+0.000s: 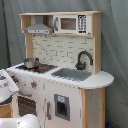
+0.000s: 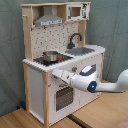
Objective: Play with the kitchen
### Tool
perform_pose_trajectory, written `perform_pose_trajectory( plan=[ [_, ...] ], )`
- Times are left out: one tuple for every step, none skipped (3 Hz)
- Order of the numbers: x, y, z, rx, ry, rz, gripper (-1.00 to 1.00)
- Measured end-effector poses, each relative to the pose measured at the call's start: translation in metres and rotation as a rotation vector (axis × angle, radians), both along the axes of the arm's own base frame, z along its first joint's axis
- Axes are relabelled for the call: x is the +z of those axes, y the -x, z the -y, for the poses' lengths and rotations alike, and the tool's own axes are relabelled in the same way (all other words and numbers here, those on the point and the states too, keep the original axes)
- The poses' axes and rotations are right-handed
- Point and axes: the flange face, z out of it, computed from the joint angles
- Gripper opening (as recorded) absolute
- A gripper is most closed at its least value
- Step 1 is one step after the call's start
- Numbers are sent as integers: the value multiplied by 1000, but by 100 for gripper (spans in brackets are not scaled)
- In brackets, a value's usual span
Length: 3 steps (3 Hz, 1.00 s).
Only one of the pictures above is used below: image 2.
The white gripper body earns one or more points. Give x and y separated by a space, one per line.
64 75

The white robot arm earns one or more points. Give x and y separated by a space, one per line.
87 80

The wooden toy kitchen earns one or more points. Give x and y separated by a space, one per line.
40 84

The right red oven knob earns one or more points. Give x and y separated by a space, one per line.
74 69

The black toy stovetop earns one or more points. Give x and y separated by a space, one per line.
60 58

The toy oven door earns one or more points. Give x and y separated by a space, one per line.
64 97

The silver toy pot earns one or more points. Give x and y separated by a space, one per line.
50 56

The black toy faucet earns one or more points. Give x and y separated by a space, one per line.
71 44

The grey range hood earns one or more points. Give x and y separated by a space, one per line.
48 18

